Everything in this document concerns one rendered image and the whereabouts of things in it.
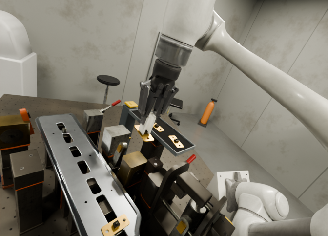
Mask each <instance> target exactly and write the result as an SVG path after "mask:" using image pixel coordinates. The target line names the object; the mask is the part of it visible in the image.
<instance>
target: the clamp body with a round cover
mask: <svg viewBox="0 0 328 236"><path fill-rule="evenodd" d="M146 163H147V159H146V158H145V157H144V156H143V155H142V154H141V153H140V152H139V151H136V152H133V153H130V154H127V155H124V156H123V157H122V161H121V165H120V169H119V172H118V175H117V178H118V179H119V181H120V182H121V184H122V185H123V187H124V188H125V190H126V191H127V193H128V194H129V195H130V197H131V198H132V200H134V198H135V197H134V195H135V192H136V190H137V187H138V184H139V182H141V179H142V176H143V173H144V169H145V166H146Z"/></svg>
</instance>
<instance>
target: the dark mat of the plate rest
mask: <svg viewBox="0 0 328 236"><path fill-rule="evenodd" d="M132 112H133V113H134V114H135V115H136V116H137V117H138V118H139V119H140V118H141V116H142V115H141V114H140V113H139V111H138V110H135V111H132ZM156 124H158V125H159V126H160V127H161V128H163V129H164V131H161V132H158V131H157V130H156V129H155V128H154V127H153V128H152V130H153V131H154V132H155V133H156V134H157V135H158V136H159V137H160V138H161V139H163V140H164V141H165V142H166V143H167V144H168V145H169V146H170V147H171V148H172V149H174V150H175V152H180V151H183V150H185V149H187V148H189V147H192V146H193V145H192V144H191V143H189V142H188V141H187V140H185V139H184V138H183V137H182V136H180V135H179V134H178V133H177V132H176V131H175V130H173V129H172V128H171V127H170V126H168V125H167V124H166V123H165V122H163V121H162V120H161V119H160V118H157V120H156ZM169 136H176V137H177V139H178V140H179V141H180V142H181V144H182V145H183V146H184V147H183V148H177V147H176V146H175V145H174V143H173V142H172V141H171V139H170V138H169Z"/></svg>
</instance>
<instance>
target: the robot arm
mask: <svg viewBox="0 0 328 236"><path fill-rule="evenodd" d="M215 1H216V0H168V2H167V6H166V9H165V13H164V18H163V28H162V33H161V35H160V39H159V42H158V45H157V49H156V52H155V55H156V57H158V58H157V59H156V61H155V63H154V66H153V69H152V75H151V76H150V78H149V80H148V81H145V82H143V81H140V88H141V90H140V97H139V104H138V111H139V113H140V114H141V115H142V116H141V118H140V126H139V129H138V130H139V131H140V133H141V134H142V135H144V133H145V130H147V131H148V134H150V133H151V130H152V128H153V125H154V124H155V123H156V120H157V118H160V117H161V116H160V114H162V115H164V113H165V112H166V110H167V108H168V106H169V105H170V103H171V101H172V99H173V97H174V96H175V94H176V93H177V92H178V91H179V89H178V88H177V87H176V86H175V81H176V80H177V79H178V77H179V75H180V72H181V70H182V69H181V67H185V66H186V64H187V62H188V59H189V57H190V54H191V52H192V50H193V47H196V48H198V49H200V50H201V51H203V52H204V51H214V52H216V53H218V54H219V55H221V56H222V57H224V58H225V59H226V60H228V61H229V62H230V63H232V64H233V65H234V66H235V67H237V68H238V69H239V70H240V71H241V72H243V73H244V74H245V75H246V76H248V77H249V78H250V79H251V80H252V81H253V82H254V83H255V84H257V85H258V86H259V87H260V88H261V89H263V90H264V91H265V92H266V93H267V94H269V95H270V96H271V97H272V98H273V99H275V100H276V101H277V102H278V103H280V104H281V105H282V106H283V107H284V108H286V109H287V110H288V111H289V112H290V113H292V114H293V115H294V116H295V117H296V118H297V119H298V120H299V121H300V122H301V123H302V124H303V125H304V126H305V127H306V128H307V129H308V130H309V131H310V132H311V133H312V134H313V135H314V136H315V138H316V139H317V140H318V141H319V142H320V143H321V145H322V146H323V147H324V148H325V149H326V151H327V152H328V100H327V99H325V98H324V97H322V96H321V95H319V94H317V93H316V92H314V91H313V90H311V89H310V88H308V87H306V86H305V85H303V84H302V83H300V82H299V81H297V80H296V79H294V78H292V77H291V76H289V75H287V74H286V73H284V72H283V71H281V70H279V69H278V68H276V67H275V66H273V65H271V64H270V63H268V62H266V61H265V60H263V59H262V58H260V57H258V56H257V55H255V54H254V53H252V52H250V51H249V50H247V49H246V48H244V47H243V46H241V45H240V44H239V43H237V42H236V41H235V40H234V39H232V38H231V37H230V36H229V35H228V33H227V32H226V27H225V22H224V21H223V20H222V19H221V17H220V16H219V15H218V14H217V13H216V12H215V11H214V4H215ZM149 86H150V87H151V88H150V90H149ZM148 90H149V96H148ZM155 101H156V102H155ZM154 103H155V106H154V109H153V112H151V110H152V107H153V105H154ZM225 185H226V197H227V198H228V201H227V207H226V210H227V211H228V212H230V213H231V212H232V211H237V213H236V215H235V217H234V219H233V221H232V223H233V226H234V227H235V230H234V232H233V233H232V235H231V236H328V204H327V205H325V206H324V207H323V208H322V209H320V210H318V211H317V212H316V213H315V214H314V215H313V217H307V218H298V219H289V220H284V219H285V218H286V216H287V215H288V212H289V205H288V201H287V199H286V197H285V196H284V195H283V194H281V193H280V192H279V191H277V190H276V189H275V188H273V187H271V186H268V185H265V184H260V183H254V182H247V179H246V178H241V174H240V172H235V176H234V179H229V178H226V179H225Z"/></svg>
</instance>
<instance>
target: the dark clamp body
mask: <svg viewBox="0 0 328 236"><path fill-rule="evenodd" d="M166 172H167V170H166V169H165V168H160V169H158V170H156V171H154V172H152V173H150V174H149V175H148V177H147V180H146V183H145V185H144V188H143V191H142V193H141V197H142V198H141V201H140V204H139V206H138V209H139V210H140V212H141V215H142V219H141V226H140V236H143V234H144V231H145V229H146V227H147V224H148V222H149V220H150V217H151V213H150V212H149V210H150V208H151V206H152V203H153V201H154V199H155V196H156V194H157V192H158V189H159V187H160V184H161V182H162V180H163V177H164V175H165V173H166Z"/></svg>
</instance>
